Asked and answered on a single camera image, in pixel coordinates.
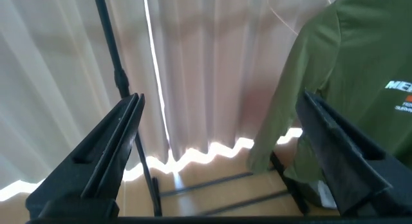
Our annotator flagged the pink clothes hanger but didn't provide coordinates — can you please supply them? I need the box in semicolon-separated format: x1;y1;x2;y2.
268;4;300;36

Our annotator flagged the green printed t-shirt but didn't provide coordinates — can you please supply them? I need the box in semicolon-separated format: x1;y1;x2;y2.
247;0;412;187

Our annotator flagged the black clothes rack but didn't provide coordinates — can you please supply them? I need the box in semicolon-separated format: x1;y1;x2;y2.
92;0;312;217

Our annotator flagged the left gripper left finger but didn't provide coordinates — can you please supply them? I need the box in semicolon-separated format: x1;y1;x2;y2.
25;92;146;219

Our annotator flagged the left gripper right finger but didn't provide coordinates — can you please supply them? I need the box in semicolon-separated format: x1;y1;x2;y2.
295;90;412;217

